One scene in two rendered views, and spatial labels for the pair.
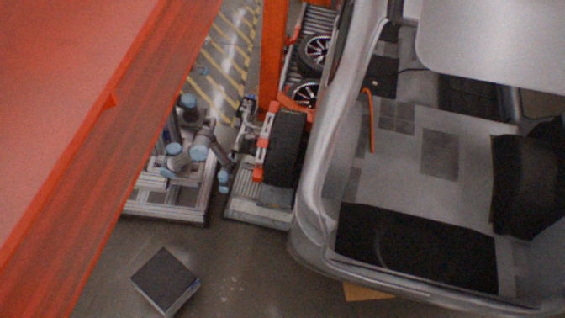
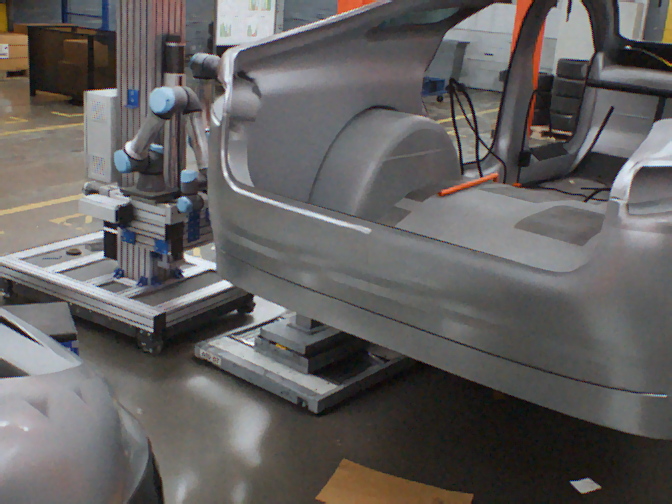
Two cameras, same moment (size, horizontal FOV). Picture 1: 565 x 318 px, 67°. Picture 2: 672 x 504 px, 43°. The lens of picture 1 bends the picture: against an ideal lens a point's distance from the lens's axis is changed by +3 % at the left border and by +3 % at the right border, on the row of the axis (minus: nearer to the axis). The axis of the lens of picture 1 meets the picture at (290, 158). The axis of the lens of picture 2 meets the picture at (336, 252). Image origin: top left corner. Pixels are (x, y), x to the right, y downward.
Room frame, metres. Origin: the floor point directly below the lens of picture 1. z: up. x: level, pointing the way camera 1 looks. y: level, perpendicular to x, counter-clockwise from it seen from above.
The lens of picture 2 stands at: (-1.21, -2.34, 1.90)
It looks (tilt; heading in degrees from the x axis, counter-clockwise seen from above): 18 degrees down; 35
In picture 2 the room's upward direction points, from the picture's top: 4 degrees clockwise
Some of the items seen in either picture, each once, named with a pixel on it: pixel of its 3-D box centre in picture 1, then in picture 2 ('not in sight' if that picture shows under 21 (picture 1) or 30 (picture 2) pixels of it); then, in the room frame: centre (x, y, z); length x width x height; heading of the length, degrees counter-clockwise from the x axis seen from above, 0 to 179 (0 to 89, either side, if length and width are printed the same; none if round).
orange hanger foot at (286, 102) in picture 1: (303, 112); not in sight; (2.55, -0.04, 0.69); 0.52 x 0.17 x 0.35; 87
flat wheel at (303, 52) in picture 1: (325, 59); not in sight; (3.65, -0.20, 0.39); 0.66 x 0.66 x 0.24
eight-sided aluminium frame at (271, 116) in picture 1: (266, 144); not in sight; (2.01, 0.22, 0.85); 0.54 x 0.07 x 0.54; 177
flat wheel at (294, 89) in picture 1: (314, 108); not in sight; (2.89, -0.16, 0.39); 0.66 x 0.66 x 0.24
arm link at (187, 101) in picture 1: (188, 103); not in sight; (2.18, 0.91, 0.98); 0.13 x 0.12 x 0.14; 79
